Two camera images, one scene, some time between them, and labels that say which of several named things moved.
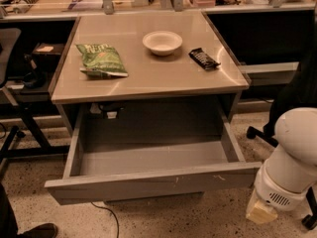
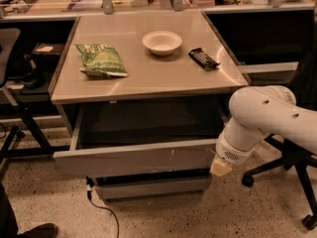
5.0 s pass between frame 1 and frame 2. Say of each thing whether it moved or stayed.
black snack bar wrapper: stayed
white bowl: stayed
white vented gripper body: moved
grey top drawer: moved
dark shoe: stayed
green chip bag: stayed
